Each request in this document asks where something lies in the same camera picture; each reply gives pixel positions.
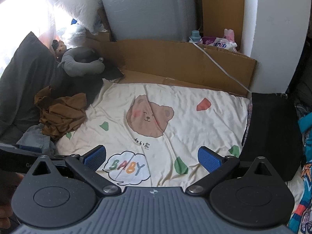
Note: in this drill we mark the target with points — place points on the cream bear print bedsheet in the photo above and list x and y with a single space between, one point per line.
152 133

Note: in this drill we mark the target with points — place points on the light blue denim jeans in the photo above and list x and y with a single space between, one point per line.
35 141

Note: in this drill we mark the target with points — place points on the black storage bag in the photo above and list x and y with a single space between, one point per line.
273 132

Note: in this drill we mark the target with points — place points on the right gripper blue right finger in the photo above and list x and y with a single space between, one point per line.
219 169

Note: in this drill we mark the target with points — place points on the upright brown cardboard panel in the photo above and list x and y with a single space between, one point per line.
219 15

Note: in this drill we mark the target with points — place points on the white fluffy pillow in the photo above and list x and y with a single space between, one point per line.
85 12

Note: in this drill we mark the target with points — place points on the blue cap detergent bottle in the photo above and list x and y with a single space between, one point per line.
195 37

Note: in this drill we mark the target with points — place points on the black garment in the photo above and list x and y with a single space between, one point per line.
91 84

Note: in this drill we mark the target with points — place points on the grey neck pillow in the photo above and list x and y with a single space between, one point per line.
80 61

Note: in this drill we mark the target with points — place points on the brown shirt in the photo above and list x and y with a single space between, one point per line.
60 115

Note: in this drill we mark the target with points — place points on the pink packet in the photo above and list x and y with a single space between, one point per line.
229 35

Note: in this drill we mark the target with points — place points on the grey upright mattress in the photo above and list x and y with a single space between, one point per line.
172 20

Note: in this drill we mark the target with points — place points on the colourful blue patterned fabric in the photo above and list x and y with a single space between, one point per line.
300 222

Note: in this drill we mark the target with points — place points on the flattened brown cardboard box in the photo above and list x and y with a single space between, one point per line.
176 63

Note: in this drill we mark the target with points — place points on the dark grey pillow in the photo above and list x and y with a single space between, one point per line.
32 68

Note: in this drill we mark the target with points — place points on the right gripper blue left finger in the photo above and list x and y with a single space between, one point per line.
85 167

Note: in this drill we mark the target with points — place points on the small brown teddy bear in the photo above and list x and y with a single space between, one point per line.
59 48

